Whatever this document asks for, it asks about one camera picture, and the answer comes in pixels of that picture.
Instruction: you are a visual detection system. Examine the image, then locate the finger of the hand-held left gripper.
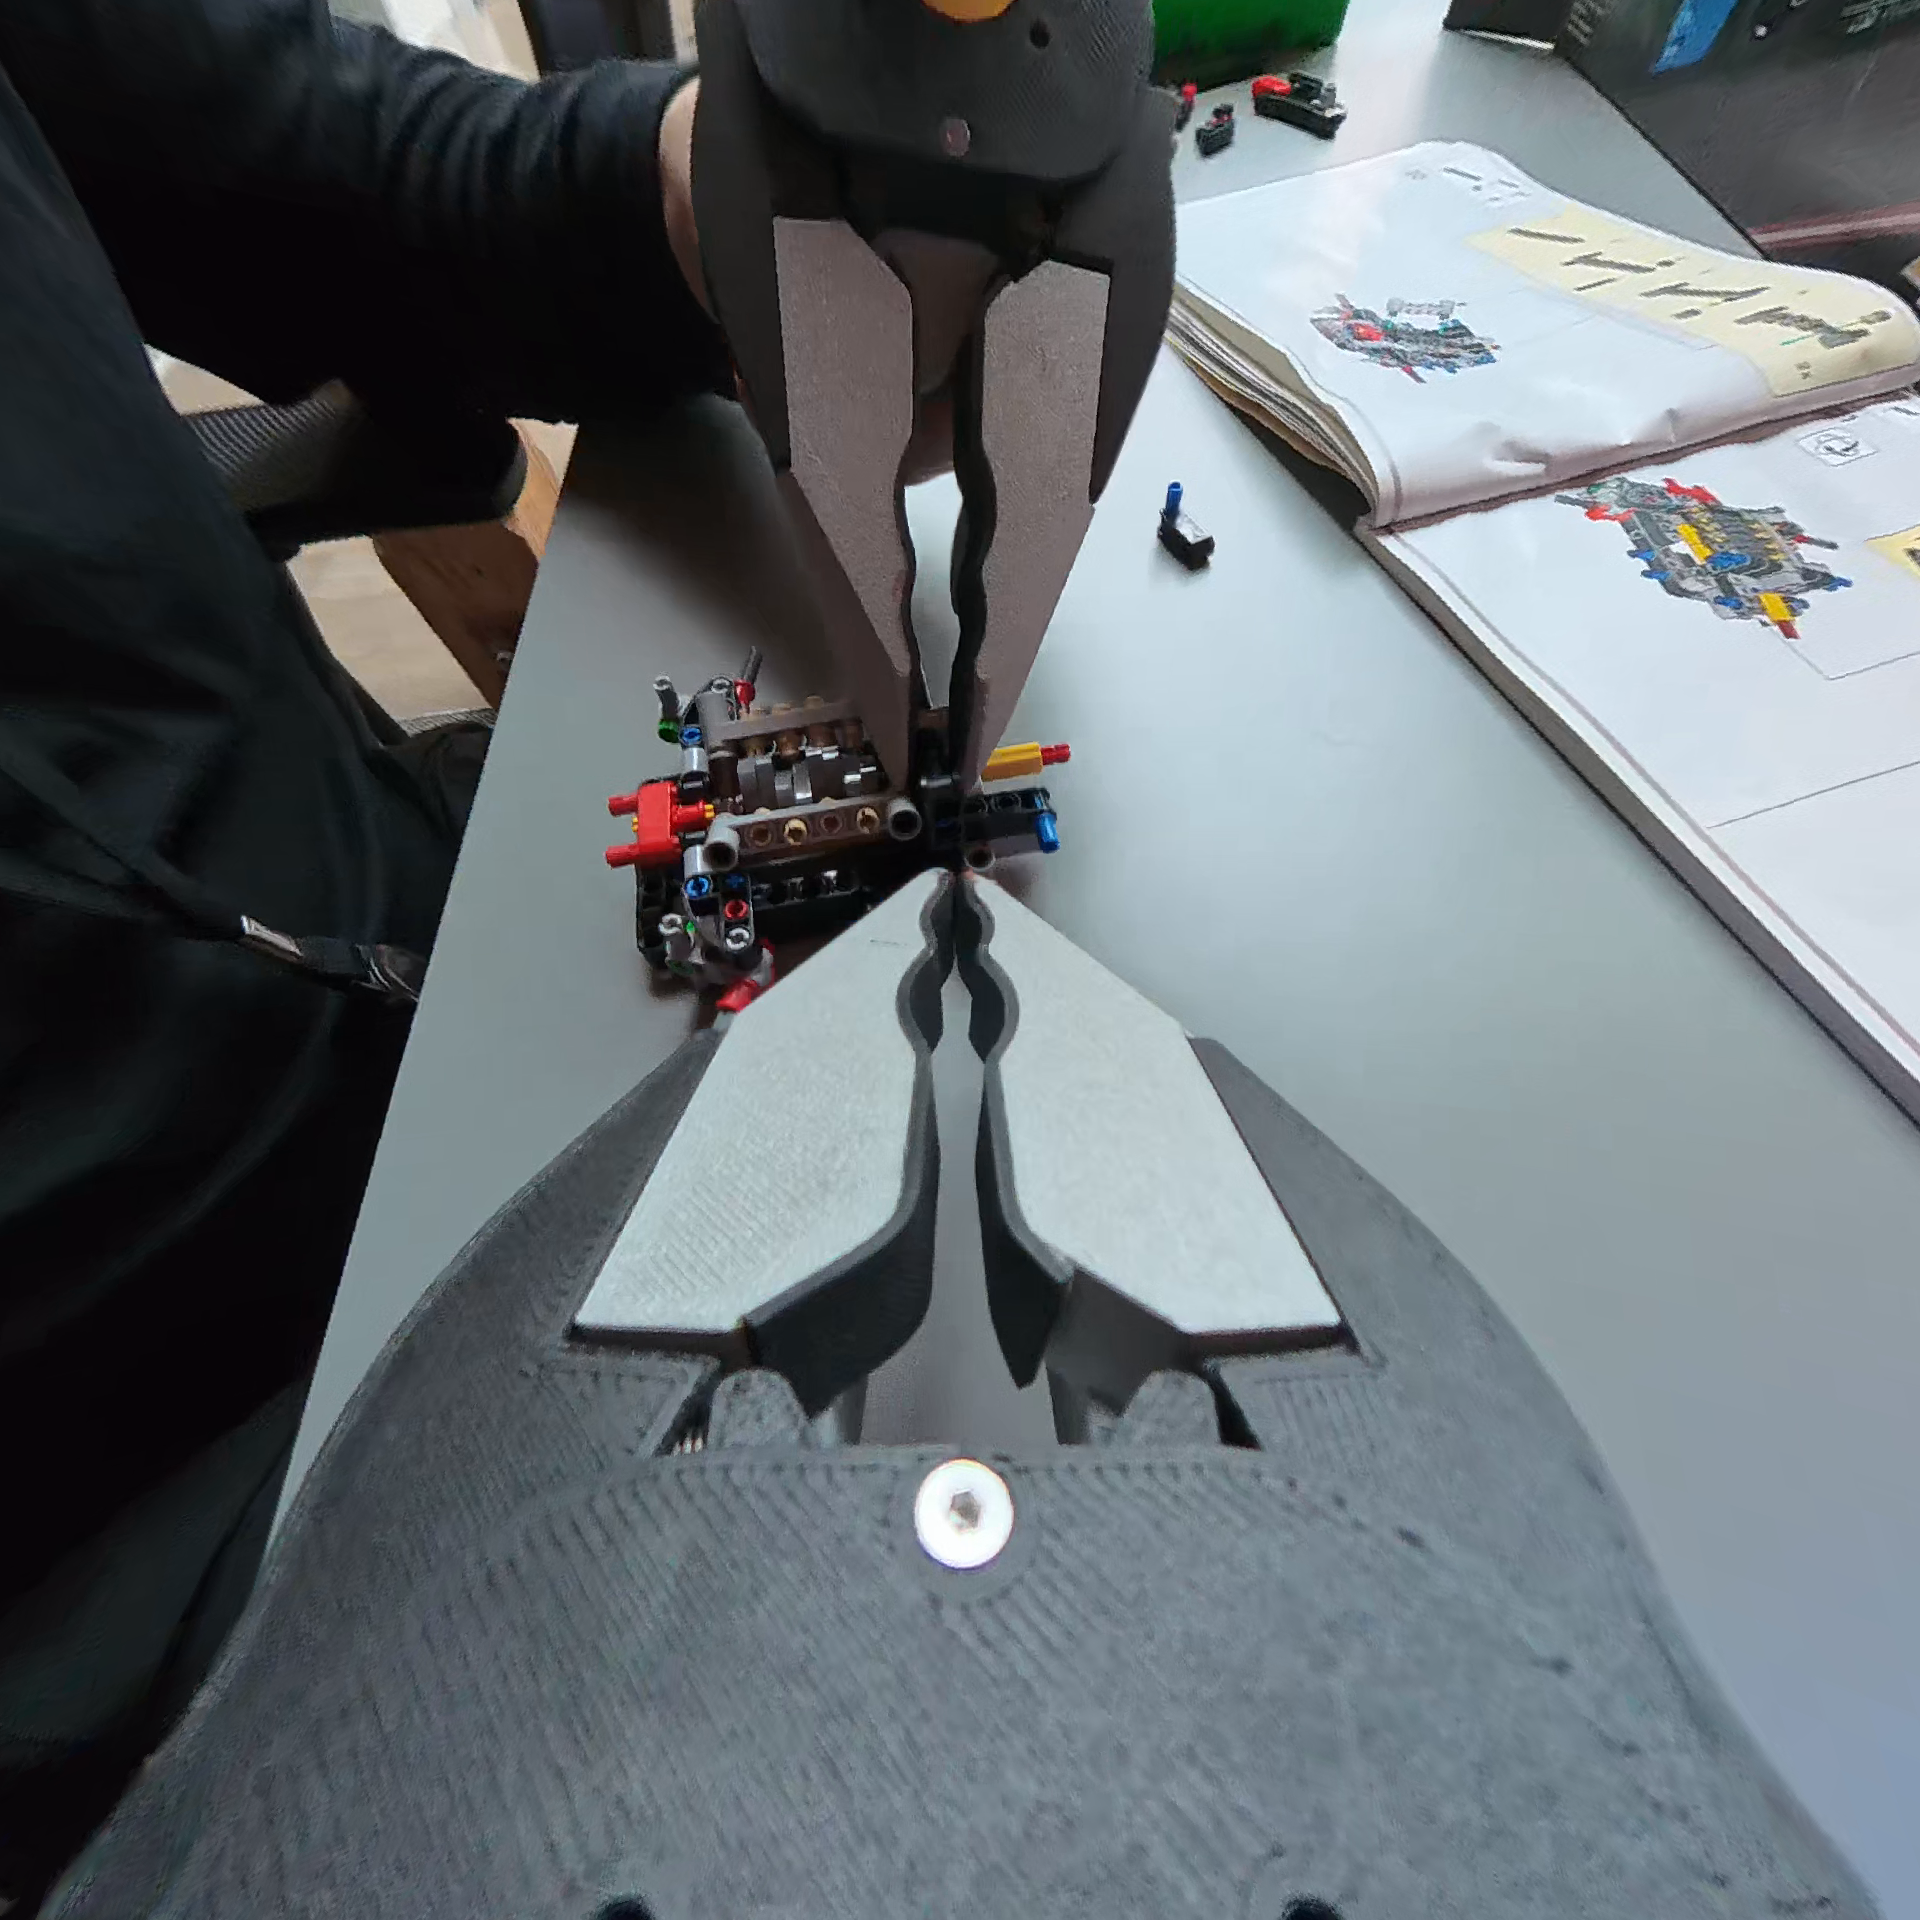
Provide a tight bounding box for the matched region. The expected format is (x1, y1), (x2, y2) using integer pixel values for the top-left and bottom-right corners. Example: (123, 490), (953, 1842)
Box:
(772, 215), (939, 785)
(947, 259), (1116, 793)

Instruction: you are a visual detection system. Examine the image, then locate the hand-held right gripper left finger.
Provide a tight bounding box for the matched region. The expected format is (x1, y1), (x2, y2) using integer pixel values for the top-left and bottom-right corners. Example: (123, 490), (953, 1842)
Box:
(572, 867), (953, 1417)

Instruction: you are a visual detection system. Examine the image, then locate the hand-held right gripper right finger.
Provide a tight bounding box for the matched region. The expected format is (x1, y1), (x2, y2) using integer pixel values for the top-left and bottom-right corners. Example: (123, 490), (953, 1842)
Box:
(956, 872), (1347, 1390)

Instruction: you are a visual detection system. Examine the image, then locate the multicoloured lego assembly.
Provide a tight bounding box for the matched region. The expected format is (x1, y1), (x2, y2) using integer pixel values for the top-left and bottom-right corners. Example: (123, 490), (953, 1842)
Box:
(604, 644), (1073, 1012)

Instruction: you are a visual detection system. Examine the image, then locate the person's left forearm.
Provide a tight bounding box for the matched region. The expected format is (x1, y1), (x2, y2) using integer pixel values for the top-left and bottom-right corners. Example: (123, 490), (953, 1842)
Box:
(90, 0), (743, 451)

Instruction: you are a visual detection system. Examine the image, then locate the open lego instruction booklet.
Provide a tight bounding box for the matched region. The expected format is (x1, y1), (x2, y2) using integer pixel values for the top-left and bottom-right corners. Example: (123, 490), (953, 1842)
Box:
(1166, 141), (1920, 1124)

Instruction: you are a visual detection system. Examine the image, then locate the dark lego set box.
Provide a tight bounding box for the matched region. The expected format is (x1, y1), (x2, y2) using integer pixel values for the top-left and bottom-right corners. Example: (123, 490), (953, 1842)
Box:
(1445, 0), (1920, 270)

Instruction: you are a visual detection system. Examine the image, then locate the person's left hand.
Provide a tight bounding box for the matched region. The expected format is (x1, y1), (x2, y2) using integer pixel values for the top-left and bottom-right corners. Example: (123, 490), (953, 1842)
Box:
(662, 75), (718, 320)

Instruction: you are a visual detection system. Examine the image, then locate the green box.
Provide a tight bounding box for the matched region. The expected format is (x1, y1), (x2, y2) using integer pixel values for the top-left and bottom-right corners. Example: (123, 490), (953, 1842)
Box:
(1152, 0), (1350, 87)

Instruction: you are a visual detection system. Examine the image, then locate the brown wooden table leg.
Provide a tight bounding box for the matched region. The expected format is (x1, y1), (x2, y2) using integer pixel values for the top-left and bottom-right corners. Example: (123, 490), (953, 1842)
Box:
(376, 421), (578, 708)

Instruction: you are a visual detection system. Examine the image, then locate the black office chair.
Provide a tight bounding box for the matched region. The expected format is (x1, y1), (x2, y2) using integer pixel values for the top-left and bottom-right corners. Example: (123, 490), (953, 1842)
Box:
(186, 381), (534, 565)

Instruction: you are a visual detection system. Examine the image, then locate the person's body in black clothing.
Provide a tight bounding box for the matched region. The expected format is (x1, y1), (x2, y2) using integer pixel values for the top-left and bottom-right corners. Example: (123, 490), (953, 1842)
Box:
(0, 0), (506, 1846)

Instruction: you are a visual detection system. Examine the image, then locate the black strap with metal clip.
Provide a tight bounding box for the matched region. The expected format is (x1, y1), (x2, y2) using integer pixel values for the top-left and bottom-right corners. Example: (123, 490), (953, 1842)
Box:
(0, 856), (429, 1004)

